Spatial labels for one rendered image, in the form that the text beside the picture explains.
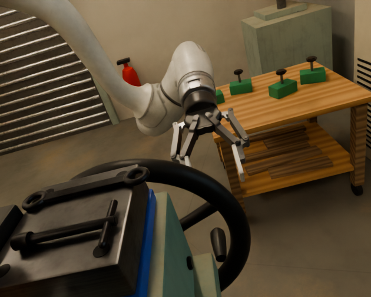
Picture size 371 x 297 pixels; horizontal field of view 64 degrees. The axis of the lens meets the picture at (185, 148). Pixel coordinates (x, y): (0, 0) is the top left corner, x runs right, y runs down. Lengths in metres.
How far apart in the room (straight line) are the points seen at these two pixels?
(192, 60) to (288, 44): 1.47
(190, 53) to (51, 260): 0.64
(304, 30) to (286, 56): 0.18
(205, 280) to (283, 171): 1.24
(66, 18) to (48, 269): 0.55
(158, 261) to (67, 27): 0.55
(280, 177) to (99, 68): 1.04
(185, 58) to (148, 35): 2.19
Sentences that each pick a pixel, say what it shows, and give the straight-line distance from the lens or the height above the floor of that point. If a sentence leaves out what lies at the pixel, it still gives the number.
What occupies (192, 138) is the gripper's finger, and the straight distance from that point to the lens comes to 0.62.
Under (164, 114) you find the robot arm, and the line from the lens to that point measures 0.81.
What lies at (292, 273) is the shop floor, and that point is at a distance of 1.37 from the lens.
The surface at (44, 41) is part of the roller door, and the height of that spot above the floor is 0.93.
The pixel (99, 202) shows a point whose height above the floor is 1.00.
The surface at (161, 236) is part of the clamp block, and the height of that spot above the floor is 0.96.
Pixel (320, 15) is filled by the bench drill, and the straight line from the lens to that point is 2.21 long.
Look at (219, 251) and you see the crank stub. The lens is 0.48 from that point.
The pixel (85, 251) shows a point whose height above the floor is 1.00.
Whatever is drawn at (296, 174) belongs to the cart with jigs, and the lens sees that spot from 1.51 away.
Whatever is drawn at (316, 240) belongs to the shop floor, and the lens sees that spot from 1.47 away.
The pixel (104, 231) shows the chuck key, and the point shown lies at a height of 1.01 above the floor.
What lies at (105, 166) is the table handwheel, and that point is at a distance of 0.36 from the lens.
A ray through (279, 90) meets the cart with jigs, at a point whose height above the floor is 0.57.
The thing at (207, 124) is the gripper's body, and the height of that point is 0.84.
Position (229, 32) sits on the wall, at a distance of 3.01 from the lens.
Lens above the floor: 1.12
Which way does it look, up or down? 29 degrees down
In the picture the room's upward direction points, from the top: 17 degrees counter-clockwise
